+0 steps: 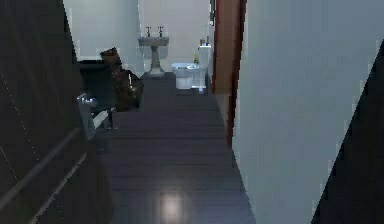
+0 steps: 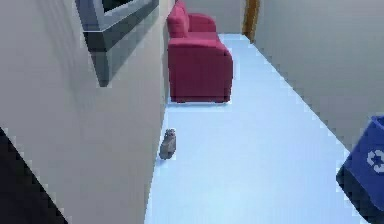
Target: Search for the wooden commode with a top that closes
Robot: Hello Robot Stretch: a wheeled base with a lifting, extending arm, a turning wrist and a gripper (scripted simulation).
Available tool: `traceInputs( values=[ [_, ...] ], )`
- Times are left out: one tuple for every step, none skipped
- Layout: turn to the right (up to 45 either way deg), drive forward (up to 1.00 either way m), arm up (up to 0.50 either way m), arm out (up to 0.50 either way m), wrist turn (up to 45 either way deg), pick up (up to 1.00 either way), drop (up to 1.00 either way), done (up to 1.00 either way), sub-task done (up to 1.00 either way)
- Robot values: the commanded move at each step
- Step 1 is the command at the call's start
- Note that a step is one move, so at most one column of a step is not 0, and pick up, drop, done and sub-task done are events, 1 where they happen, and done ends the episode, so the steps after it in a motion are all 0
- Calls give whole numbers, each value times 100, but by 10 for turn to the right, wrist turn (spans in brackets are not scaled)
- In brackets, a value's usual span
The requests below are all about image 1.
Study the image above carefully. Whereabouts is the white toilet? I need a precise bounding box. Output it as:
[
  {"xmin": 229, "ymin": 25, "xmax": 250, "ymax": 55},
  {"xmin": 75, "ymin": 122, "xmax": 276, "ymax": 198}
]
[{"xmin": 171, "ymin": 62, "xmax": 207, "ymax": 90}]

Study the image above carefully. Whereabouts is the white narrow cabinet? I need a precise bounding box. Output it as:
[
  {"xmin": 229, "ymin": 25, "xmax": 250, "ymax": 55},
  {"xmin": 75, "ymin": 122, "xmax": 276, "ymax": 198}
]
[{"xmin": 197, "ymin": 44, "xmax": 212, "ymax": 88}]

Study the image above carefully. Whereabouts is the brown wooden room door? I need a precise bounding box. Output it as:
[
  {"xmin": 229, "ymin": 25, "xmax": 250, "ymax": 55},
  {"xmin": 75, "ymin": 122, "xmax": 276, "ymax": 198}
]
[{"xmin": 211, "ymin": 0, "xmax": 248, "ymax": 148}]

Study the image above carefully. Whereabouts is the black chair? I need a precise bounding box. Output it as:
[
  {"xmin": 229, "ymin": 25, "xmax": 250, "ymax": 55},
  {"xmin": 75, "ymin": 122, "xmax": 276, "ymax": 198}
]
[{"xmin": 77, "ymin": 59, "xmax": 118, "ymax": 131}]

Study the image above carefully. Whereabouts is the grey pedestal sink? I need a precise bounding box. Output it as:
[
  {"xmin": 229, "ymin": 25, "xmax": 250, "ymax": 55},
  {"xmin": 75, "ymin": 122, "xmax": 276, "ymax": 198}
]
[{"xmin": 137, "ymin": 25, "xmax": 170, "ymax": 80}]

